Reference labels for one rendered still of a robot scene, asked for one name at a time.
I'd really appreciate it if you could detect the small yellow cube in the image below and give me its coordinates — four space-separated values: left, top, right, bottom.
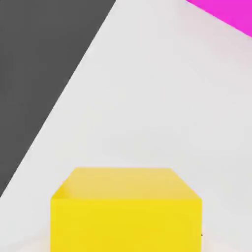
50 166 203 252

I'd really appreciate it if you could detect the large magenta box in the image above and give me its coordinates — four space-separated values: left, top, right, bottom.
185 0 252 38

